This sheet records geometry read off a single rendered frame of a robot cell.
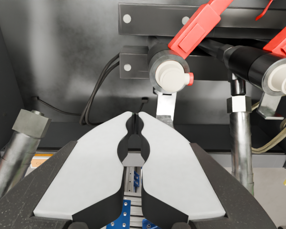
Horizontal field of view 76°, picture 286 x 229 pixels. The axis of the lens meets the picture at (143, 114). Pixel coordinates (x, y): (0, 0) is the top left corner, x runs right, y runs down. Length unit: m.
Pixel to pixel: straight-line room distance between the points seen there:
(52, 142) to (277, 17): 0.45
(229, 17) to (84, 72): 0.31
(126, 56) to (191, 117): 0.29
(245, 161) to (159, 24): 0.20
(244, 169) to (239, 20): 0.18
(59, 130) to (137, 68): 0.29
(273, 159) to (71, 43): 0.51
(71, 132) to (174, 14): 0.35
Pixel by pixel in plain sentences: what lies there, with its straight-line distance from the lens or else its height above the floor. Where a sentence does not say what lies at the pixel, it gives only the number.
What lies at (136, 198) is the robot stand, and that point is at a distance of 0.90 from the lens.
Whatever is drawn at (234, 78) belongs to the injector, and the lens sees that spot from 0.21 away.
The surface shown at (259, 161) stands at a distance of 0.49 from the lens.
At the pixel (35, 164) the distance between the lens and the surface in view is 0.46.
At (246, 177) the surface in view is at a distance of 0.20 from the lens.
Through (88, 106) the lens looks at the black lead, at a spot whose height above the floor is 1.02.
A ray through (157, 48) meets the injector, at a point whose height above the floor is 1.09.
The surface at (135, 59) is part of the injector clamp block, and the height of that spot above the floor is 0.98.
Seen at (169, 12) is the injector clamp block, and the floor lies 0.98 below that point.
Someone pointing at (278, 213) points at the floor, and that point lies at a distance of 2.76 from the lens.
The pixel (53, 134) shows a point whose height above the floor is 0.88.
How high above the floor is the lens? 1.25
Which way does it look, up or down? 62 degrees down
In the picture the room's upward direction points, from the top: 178 degrees clockwise
